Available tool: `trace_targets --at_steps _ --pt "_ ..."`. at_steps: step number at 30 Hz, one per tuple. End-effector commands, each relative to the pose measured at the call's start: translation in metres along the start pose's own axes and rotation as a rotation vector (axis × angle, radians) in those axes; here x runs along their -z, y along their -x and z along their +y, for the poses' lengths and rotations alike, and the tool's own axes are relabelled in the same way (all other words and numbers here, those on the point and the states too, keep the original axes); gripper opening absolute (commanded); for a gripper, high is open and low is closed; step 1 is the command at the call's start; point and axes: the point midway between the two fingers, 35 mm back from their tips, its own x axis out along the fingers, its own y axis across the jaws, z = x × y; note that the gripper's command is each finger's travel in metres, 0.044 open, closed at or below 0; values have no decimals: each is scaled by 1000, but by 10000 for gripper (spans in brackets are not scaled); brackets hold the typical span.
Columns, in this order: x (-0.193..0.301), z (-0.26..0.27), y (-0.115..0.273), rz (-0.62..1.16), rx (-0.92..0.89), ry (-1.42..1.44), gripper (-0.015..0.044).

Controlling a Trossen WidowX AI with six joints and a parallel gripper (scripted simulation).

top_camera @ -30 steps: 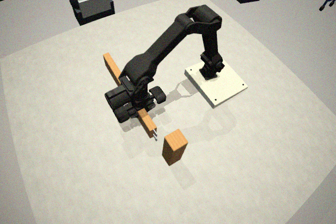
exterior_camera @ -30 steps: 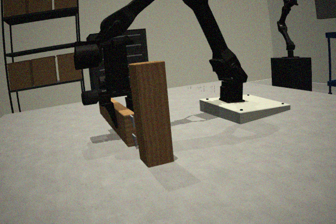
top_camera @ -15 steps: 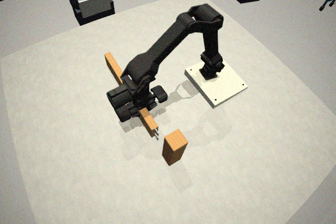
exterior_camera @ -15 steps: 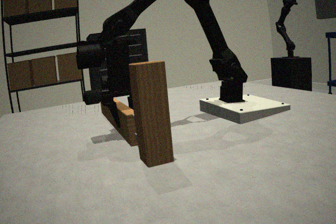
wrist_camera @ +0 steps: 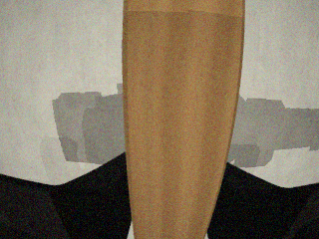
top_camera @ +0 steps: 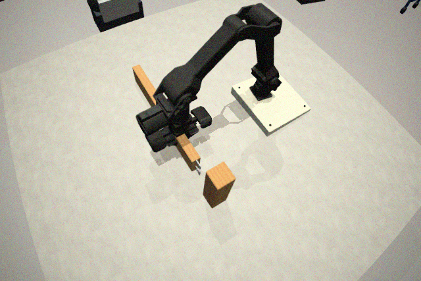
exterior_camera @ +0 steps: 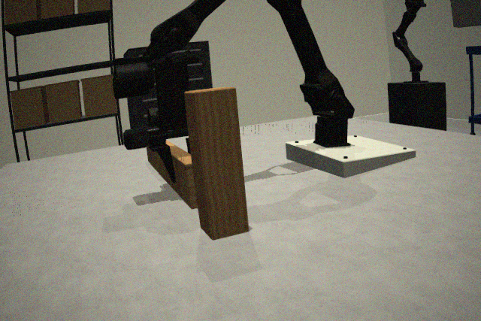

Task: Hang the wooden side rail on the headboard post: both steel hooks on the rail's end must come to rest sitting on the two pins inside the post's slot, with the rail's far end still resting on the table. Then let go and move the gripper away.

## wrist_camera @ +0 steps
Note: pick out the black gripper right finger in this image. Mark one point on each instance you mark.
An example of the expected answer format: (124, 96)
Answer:
(249, 207)

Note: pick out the long wooden board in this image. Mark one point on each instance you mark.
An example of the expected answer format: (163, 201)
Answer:
(182, 63)

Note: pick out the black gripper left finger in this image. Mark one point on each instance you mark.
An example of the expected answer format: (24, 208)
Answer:
(94, 206)

